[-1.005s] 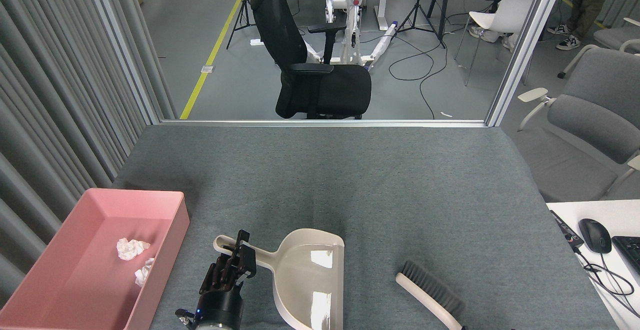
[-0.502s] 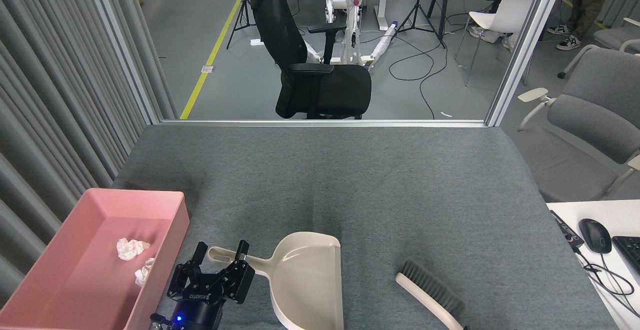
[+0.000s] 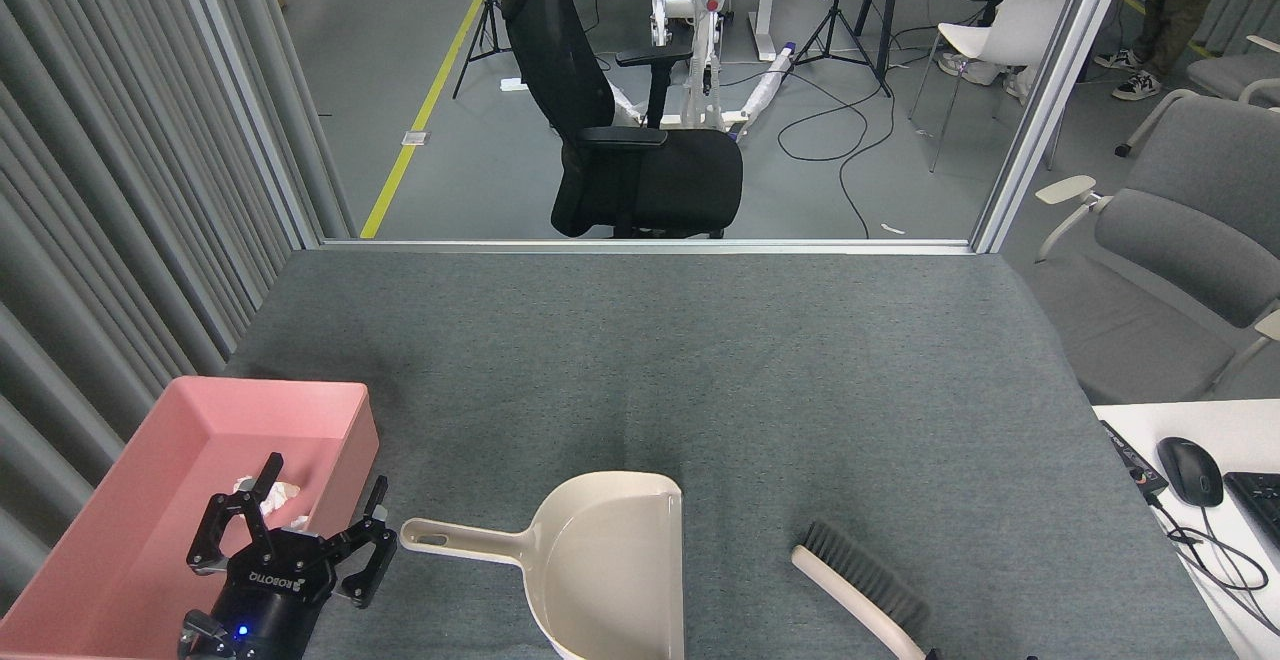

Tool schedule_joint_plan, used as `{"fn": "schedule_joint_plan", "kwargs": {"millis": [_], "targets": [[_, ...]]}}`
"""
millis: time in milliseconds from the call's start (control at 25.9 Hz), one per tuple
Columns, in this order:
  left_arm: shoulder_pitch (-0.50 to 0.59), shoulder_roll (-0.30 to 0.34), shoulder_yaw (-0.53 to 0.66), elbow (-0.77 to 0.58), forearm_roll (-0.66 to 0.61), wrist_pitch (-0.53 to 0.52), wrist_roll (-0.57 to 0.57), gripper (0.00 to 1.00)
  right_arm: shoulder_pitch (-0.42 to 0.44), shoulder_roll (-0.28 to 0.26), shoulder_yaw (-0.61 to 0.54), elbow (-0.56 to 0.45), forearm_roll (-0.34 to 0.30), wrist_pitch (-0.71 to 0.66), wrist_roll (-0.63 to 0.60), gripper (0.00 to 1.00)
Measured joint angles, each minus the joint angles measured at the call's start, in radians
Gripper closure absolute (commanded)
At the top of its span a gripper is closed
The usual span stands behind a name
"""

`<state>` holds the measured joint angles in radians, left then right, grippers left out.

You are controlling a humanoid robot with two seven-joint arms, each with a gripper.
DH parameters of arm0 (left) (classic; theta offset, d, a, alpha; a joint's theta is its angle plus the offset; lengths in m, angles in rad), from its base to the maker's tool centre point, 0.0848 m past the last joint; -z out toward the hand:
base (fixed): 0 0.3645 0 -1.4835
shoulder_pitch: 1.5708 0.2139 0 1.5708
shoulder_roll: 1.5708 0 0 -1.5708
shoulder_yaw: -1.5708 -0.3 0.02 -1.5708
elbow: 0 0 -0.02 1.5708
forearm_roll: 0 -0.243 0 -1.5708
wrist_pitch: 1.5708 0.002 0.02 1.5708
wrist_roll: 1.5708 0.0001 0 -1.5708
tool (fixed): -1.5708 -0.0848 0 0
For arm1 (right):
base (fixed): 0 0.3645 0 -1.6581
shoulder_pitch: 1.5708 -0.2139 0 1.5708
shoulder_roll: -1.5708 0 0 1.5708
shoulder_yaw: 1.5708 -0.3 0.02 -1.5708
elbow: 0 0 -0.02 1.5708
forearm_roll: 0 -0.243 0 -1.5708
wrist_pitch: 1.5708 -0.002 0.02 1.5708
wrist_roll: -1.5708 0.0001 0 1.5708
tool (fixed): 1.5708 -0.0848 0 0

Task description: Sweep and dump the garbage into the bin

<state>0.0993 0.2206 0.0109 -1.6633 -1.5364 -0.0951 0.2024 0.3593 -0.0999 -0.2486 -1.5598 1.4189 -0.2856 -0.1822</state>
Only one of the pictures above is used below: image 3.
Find grey pleated curtain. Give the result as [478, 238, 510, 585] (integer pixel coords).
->
[0, 0, 301, 611]

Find small black flat device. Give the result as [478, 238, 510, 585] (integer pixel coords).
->
[1100, 420, 1169, 498]

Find black mouse cable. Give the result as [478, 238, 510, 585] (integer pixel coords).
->
[1145, 490, 1280, 636]

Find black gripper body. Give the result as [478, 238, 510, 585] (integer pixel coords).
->
[180, 530, 336, 660]

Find black tripod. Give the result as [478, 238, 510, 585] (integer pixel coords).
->
[452, 0, 513, 99]
[795, 0, 906, 98]

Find white plastic chair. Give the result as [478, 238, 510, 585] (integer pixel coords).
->
[908, 0, 1073, 173]

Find black office chair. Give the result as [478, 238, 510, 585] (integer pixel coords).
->
[497, 0, 744, 239]

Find silver frame rail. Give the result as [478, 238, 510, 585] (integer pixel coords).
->
[320, 238, 976, 256]

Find grey padded armchair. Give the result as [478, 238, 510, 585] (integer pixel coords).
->
[1185, 35, 1280, 106]
[1030, 90, 1280, 406]

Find white side desk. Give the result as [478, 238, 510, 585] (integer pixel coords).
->
[1092, 399, 1280, 660]

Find black floor cable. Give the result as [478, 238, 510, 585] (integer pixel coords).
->
[778, 70, 901, 239]

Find beige plastic dustpan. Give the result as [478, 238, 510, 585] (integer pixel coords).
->
[400, 471, 686, 660]

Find pink plastic bin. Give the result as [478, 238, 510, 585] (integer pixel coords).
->
[0, 376, 381, 660]

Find beige hand brush black bristles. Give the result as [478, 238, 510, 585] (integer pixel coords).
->
[792, 522, 931, 660]

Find person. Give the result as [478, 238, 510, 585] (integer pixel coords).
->
[935, 0, 1093, 101]
[1093, 0, 1241, 101]

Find silver frame post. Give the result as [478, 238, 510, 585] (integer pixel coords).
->
[970, 0, 1141, 254]
[165, 0, 323, 249]

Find black keyboard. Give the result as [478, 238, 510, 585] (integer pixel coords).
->
[1224, 471, 1280, 551]

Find white wheeled stand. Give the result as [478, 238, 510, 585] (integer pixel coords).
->
[600, 0, 801, 141]

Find black computer mouse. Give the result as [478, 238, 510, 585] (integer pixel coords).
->
[1157, 437, 1224, 508]

